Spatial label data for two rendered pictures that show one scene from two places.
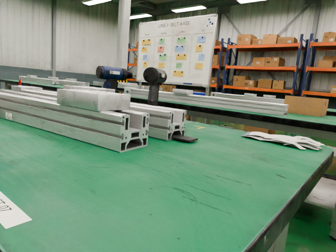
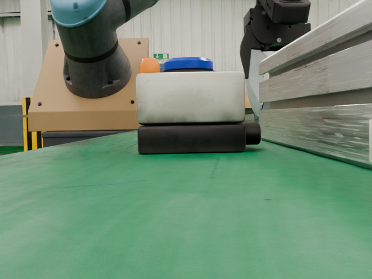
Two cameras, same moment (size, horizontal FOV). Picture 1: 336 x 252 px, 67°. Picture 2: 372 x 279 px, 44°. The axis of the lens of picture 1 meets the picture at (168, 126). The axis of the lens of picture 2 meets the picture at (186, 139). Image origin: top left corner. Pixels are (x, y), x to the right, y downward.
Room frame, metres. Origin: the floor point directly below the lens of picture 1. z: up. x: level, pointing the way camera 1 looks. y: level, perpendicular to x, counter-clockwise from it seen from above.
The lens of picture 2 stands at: (0.63, 0.41, 0.81)
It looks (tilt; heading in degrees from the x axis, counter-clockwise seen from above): 3 degrees down; 55
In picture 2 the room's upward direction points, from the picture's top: 1 degrees counter-clockwise
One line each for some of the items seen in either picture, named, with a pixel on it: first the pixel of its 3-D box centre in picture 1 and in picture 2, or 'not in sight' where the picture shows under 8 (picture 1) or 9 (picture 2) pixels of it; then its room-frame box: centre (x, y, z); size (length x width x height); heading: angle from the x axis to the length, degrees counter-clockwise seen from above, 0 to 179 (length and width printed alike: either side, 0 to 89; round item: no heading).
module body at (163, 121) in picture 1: (88, 108); not in sight; (0.97, 0.31, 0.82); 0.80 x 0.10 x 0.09; 57
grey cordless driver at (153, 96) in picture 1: (156, 95); not in sight; (1.06, 0.06, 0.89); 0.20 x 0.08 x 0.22; 165
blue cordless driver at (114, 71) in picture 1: (117, 90); not in sight; (1.22, 0.26, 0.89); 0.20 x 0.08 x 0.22; 129
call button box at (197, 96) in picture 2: not in sight; (199, 110); (0.86, 0.71, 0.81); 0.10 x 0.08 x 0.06; 147
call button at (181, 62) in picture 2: not in sight; (188, 71); (0.85, 0.72, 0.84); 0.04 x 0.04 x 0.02
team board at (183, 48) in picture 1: (170, 82); not in sight; (4.18, 0.02, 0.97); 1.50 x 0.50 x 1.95; 51
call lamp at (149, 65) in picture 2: not in sight; (149, 65); (0.81, 0.71, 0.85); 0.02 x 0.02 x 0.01
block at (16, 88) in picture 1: (24, 96); not in sight; (1.20, 0.69, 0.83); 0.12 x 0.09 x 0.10; 147
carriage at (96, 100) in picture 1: (93, 104); not in sight; (0.67, 0.20, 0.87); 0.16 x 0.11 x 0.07; 57
